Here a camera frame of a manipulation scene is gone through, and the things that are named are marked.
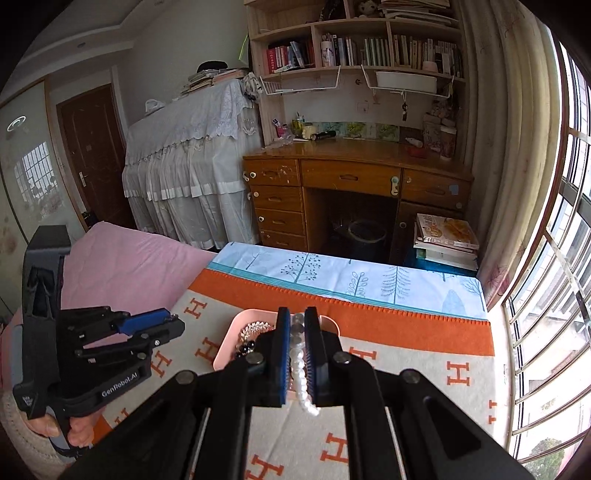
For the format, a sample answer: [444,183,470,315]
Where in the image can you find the stack of books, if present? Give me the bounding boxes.
[414,214,480,272]

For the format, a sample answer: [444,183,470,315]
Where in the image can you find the orange white H blanket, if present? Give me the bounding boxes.
[91,268,498,480]

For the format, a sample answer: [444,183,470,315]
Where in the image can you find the dark brown door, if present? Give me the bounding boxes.
[56,84,136,229]

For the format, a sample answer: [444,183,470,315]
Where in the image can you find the beige curtain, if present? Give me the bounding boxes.
[458,1,563,309]

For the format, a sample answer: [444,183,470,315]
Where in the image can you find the white wire hanging basket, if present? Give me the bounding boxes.
[258,65,343,97]

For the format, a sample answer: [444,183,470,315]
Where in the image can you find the white pearl bracelet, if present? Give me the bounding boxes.
[288,312,323,417]

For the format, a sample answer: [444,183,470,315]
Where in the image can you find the pink plastic tray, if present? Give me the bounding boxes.
[212,309,342,402]

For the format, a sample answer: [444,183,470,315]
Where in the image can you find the pink bed sheet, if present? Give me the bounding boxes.
[0,221,219,393]

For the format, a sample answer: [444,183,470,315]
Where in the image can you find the white lace covered piano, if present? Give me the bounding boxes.
[122,80,262,250]

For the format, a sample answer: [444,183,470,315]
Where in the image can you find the left hand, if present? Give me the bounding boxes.
[20,407,105,451]

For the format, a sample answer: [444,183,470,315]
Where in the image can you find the left beige knit sleeve forearm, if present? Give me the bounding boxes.
[1,391,67,479]

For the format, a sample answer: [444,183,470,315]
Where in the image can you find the wooden desk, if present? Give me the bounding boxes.
[242,139,473,265]

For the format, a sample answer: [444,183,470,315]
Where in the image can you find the window security grille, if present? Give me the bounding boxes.
[503,43,590,479]

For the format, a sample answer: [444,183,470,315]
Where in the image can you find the white wardrobe door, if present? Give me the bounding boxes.
[0,81,84,318]

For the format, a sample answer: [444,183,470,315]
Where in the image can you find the wooden bookshelf with books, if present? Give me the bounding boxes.
[245,1,467,144]

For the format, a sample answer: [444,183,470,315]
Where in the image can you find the blue white tree-print cloth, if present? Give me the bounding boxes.
[209,242,487,321]

